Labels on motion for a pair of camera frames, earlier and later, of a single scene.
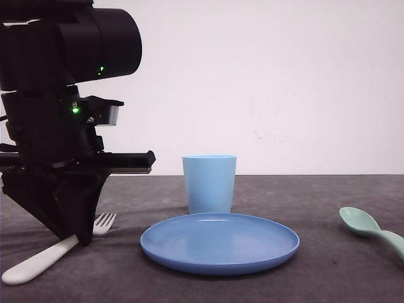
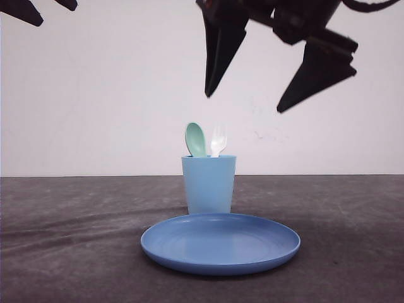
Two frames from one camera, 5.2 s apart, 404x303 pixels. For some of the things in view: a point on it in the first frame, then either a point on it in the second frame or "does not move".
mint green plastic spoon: [362, 221] → [196, 141]
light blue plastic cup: [209, 180] does not move
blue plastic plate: [219, 244] does not move
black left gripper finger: [65, 201] → [24, 9]
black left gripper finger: [81, 192] → [71, 4]
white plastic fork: [102, 225] → [219, 141]
